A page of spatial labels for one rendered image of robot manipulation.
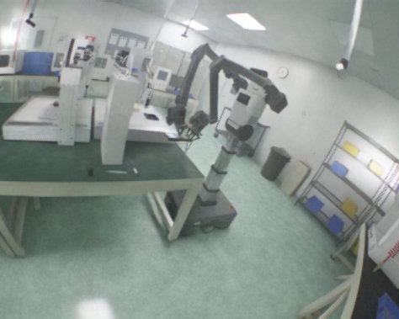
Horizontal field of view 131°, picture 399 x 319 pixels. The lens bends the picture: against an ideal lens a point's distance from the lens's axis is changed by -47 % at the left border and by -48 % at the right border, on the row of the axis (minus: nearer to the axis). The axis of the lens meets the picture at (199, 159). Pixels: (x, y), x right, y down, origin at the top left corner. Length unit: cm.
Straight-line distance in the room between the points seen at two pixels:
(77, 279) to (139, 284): 46
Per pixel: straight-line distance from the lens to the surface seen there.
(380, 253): 195
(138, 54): 131
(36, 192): 99
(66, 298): 141
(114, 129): 92
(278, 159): 353
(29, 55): 410
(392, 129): 379
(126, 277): 142
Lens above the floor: 133
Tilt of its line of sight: 25 degrees down
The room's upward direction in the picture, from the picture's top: 23 degrees clockwise
